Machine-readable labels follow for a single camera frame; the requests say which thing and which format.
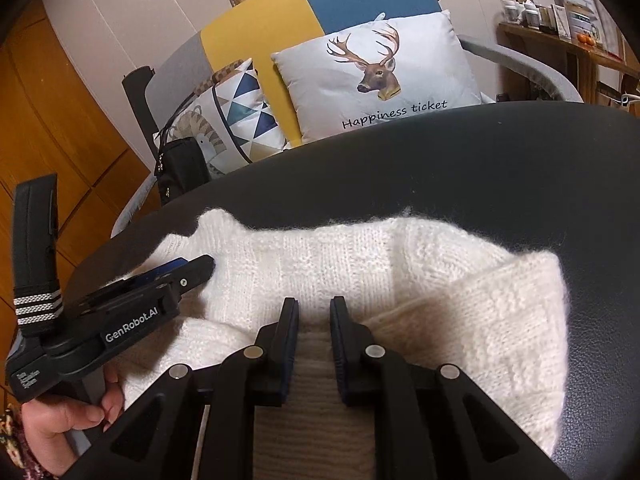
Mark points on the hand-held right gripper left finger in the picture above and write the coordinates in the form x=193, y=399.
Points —
x=287, y=340

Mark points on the orange wooden wardrobe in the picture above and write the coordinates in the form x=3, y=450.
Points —
x=60, y=110

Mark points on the person's left hand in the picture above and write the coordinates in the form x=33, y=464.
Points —
x=50, y=420

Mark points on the black handbag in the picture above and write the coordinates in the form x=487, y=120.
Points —
x=182, y=165

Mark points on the wooden desk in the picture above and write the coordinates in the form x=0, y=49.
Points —
x=550, y=42

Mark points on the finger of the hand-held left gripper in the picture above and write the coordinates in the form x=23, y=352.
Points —
x=160, y=272
x=197, y=267

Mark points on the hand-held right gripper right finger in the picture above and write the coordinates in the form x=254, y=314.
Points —
x=340, y=340

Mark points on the cluster of boxes and jars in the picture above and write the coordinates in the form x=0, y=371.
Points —
x=560, y=15

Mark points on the triangle pattern pillow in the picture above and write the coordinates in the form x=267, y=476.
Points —
x=245, y=105

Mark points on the grey yellow blue sofa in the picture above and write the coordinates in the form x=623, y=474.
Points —
x=250, y=35

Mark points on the white knit sweater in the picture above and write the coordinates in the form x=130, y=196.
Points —
x=425, y=310

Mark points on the person's left forearm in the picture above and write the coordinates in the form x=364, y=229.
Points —
x=15, y=455

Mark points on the white deer print pillow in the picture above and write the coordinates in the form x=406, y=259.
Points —
x=325, y=90

